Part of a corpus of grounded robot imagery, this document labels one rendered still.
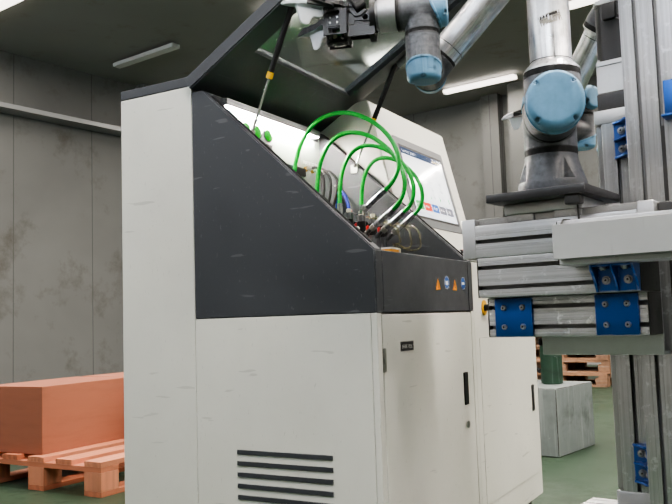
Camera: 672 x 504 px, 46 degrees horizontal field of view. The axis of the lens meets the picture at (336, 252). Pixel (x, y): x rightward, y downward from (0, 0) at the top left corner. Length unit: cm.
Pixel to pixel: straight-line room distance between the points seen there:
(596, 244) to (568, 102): 29
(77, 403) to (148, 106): 225
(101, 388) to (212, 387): 228
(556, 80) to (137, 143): 133
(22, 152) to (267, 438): 938
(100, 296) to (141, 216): 930
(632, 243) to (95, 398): 341
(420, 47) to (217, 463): 125
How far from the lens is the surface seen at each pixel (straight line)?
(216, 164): 230
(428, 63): 174
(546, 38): 174
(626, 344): 185
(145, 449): 247
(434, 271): 235
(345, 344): 204
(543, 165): 179
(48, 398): 429
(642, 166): 194
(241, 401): 223
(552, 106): 168
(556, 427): 455
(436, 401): 233
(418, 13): 178
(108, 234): 1190
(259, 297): 218
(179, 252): 236
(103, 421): 456
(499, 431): 285
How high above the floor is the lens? 78
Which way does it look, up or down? 5 degrees up
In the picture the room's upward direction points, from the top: 2 degrees counter-clockwise
